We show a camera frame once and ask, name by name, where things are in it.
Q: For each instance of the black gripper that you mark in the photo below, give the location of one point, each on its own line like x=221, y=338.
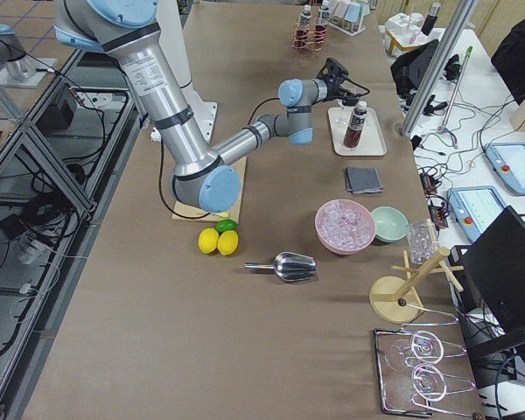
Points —
x=335, y=90

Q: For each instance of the copper wire bottle basket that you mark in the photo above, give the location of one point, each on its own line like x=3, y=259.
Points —
x=313, y=41

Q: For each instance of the tea bottle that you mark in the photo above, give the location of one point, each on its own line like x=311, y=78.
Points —
x=305, y=18
x=356, y=125
x=323, y=16

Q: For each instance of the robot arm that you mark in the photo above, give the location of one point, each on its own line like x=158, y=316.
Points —
x=203, y=177

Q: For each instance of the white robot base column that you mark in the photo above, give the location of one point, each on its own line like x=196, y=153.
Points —
x=173, y=46

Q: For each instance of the pink mug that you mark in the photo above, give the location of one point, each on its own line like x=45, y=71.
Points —
x=343, y=9

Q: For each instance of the blue mug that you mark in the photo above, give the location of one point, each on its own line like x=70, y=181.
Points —
x=356, y=11

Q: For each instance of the white cardboard box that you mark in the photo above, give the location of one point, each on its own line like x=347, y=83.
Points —
x=404, y=33

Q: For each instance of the pink bowl with ice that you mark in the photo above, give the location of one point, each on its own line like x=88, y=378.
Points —
x=344, y=226

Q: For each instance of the green bowl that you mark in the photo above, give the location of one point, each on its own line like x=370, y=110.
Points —
x=391, y=224

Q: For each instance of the clear tumbler glass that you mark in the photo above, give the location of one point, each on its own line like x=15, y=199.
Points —
x=422, y=240

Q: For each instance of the person in dark jacket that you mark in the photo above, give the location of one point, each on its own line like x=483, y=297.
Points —
x=509, y=61

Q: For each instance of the green lime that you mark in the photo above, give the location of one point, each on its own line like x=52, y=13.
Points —
x=225, y=225

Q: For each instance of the blue teach pendant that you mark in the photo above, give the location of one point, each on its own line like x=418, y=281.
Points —
x=475, y=208
x=508, y=161

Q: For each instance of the metal scoop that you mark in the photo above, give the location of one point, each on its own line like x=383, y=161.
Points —
x=289, y=267

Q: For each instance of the yellow lemon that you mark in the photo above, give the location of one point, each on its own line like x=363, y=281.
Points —
x=208, y=240
x=228, y=242

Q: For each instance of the wooden cutting board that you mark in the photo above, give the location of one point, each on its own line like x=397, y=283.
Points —
x=234, y=211

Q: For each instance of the wooden cup tree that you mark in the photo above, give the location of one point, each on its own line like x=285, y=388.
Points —
x=395, y=299

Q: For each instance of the black monitor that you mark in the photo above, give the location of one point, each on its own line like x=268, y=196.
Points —
x=494, y=275

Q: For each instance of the white wire cup rack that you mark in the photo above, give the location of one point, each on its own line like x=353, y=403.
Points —
x=351, y=24

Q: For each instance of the aluminium frame post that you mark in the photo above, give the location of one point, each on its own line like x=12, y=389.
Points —
x=446, y=45

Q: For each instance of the wire glass holder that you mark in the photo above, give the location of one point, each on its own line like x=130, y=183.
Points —
x=408, y=360

